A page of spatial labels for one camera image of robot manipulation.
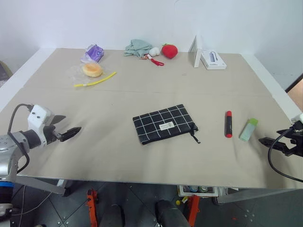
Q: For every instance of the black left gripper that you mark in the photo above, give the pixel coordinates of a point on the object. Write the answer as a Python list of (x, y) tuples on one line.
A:
[(50, 134)]

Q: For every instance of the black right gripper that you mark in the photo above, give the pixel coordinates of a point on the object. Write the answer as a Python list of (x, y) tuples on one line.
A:
[(297, 142)]

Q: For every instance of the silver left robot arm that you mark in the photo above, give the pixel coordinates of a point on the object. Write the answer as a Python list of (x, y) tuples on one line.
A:
[(9, 151)]

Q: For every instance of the black grid pencil pouch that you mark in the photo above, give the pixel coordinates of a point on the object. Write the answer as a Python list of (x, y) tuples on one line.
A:
[(161, 123)]

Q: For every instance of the pale green eraser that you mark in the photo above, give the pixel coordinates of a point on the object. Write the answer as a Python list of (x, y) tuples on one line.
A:
[(247, 131)]

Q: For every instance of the black marker with red caps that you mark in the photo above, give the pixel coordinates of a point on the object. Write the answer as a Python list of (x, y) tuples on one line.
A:
[(228, 125)]

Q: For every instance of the bread bun in plastic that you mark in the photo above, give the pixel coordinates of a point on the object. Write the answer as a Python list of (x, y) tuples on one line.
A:
[(75, 73)]

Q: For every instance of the yellow flexible strip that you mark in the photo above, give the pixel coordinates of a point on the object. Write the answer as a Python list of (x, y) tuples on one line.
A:
[(99, 81)]

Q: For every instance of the round bread bun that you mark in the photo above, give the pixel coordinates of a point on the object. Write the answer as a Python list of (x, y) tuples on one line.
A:
[(92, 69)]

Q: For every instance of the grey beige background object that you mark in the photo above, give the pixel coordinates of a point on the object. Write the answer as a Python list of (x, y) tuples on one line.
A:
[(4, 74)]

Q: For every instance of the purple snack packet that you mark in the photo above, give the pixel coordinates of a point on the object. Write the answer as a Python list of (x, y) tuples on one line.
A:
[(93, 52)]

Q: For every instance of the orange metal stand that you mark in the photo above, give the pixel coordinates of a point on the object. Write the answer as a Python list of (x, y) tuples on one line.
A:
[(193, 210), (92, 205)]

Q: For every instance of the beige table cover sheet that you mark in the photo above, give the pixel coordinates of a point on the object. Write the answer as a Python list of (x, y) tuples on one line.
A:
[(151, 160)]

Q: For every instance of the white storage bin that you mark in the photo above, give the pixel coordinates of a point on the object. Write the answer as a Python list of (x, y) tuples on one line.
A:
[(196, 192)]

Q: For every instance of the white box with hub print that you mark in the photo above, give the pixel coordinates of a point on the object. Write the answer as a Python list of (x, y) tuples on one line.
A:
[(213, 60)]

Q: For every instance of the pale green crumpled cloth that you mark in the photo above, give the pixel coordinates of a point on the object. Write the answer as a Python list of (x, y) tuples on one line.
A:
[(137, 47)]

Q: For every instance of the white plush garlic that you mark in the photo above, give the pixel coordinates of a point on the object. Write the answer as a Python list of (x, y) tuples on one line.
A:
[(154, 51)]

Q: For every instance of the plain white cardboard box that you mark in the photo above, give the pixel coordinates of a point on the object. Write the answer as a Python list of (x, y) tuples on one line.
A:
[(197, 54)]

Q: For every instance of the red plush strawberry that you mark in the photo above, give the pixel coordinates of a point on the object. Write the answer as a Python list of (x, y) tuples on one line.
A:
[(169, 50)]

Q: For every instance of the dark rounded shape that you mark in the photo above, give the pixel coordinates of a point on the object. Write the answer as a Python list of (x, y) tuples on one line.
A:
[(169, 214)]

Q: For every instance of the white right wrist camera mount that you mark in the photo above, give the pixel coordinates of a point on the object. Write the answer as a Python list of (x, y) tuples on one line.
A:
[(298, 118)]

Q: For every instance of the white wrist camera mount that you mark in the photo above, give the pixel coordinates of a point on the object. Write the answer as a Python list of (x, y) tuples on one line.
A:
[(38, 116), (298, 118)]

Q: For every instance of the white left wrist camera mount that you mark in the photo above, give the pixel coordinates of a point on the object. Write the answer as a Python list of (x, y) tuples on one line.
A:
[(38, 116)]

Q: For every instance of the grey metal table frame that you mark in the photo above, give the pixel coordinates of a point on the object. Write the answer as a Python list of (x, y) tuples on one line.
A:
[(40, 184)]

